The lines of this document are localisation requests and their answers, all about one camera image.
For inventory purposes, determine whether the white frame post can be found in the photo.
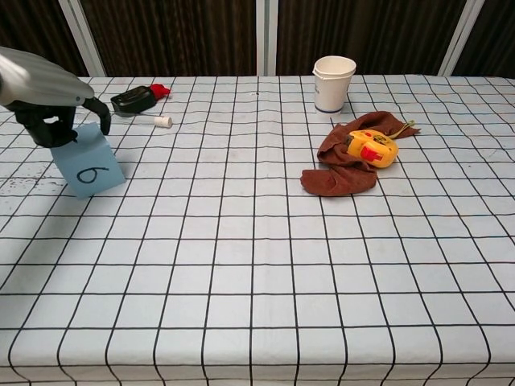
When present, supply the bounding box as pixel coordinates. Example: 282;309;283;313
57;0;108;77
255;0;279;76
438;0;487;76

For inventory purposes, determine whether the clear test tube white cap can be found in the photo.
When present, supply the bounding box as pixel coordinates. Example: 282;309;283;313
108;113;174;129

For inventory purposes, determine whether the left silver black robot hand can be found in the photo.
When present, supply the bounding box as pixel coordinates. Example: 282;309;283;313
0;46;112;149

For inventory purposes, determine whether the light blue numbered foam cube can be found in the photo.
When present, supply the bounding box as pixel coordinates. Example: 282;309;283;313
51;122;126;200

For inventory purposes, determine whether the yellow tape measure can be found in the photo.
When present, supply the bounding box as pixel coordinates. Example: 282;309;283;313
344;129;400;169

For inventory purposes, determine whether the checkered tablecloth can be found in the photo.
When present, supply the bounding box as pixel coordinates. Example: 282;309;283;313
0;74;515;386

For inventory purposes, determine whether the brown cloth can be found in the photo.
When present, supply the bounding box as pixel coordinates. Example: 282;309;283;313
301;111;422;198

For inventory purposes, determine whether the black bottle with red cap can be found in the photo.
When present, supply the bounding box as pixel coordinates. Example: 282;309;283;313
110;83;173;115

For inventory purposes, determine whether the white paper cup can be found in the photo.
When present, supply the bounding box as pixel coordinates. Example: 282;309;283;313
312;55;357;114

